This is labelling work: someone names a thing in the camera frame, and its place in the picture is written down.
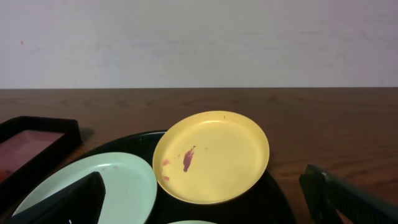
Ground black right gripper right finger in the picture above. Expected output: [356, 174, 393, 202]
[299, 164, 397, 224]

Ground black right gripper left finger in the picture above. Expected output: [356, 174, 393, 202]
[6, 172, 106, 224]

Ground light green plate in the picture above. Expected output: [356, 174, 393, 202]
[168, 220, 216, 224]
[14, 152, 157, 224]

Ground yellow plate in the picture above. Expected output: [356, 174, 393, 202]
[152, 111, 270, 205]

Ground round black tray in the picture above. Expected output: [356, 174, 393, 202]
[79, 130, 295, 223]

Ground black rectangular water tray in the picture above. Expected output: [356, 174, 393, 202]
[1, 116, 81, 213]

